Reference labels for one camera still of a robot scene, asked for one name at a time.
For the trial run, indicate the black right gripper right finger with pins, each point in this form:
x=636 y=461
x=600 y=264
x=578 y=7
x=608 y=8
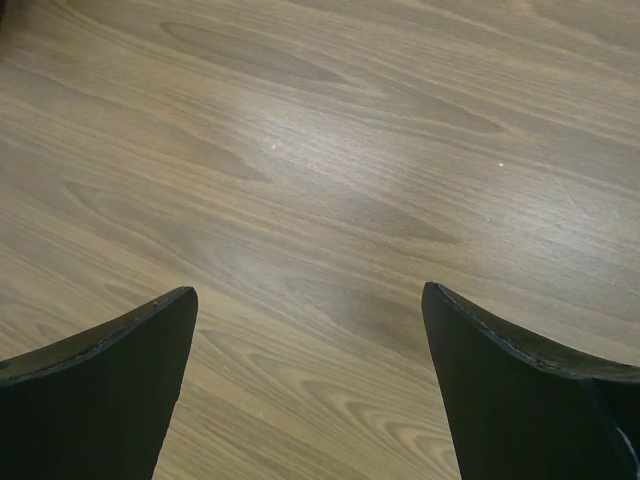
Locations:
x=522 y=406

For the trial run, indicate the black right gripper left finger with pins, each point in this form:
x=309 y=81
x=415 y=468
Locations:
x=98 y=404

